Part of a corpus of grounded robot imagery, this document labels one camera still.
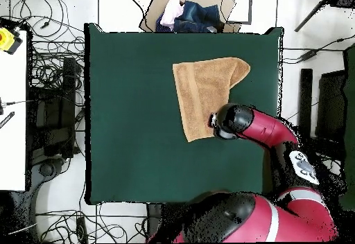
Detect dark green table cloth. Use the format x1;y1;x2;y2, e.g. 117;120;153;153
83;22;284;207

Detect green cloth-covered table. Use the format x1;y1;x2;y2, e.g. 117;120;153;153
327;43;355;211

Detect white side table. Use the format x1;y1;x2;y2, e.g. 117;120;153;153
0;29;28;192

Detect black metal stand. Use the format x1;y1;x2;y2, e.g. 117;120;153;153
27;56;85;160
295;68;347;156

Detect black striped tool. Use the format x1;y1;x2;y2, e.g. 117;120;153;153
0;111;16;130

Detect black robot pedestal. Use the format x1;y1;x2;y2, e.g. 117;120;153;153
146;202;164;239

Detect black cable tangle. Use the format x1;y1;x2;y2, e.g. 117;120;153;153
9;0;85;92
35;209;148;244

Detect black tripod stand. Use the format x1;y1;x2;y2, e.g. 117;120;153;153
293;0;355;33

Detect round black base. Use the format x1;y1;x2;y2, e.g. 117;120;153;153
37;159;58;179

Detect cardboard box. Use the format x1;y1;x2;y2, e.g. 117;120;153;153
138;0;243;33

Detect pale pink garment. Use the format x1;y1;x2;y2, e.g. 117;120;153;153
159;0;186;30

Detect tan terry towel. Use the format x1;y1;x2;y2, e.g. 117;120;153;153
172;56;252;143

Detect black power adapter cable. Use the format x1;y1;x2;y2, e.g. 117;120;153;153
282;34;355;64

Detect purple dotted garment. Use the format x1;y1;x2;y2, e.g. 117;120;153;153
155;13;176;33

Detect yellow emergency stop button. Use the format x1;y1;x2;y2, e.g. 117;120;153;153
0;26;24;55

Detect blue jeans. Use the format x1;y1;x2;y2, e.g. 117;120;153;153
173;0;225;33

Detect black power strip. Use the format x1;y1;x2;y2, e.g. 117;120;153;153
75;216;89;243

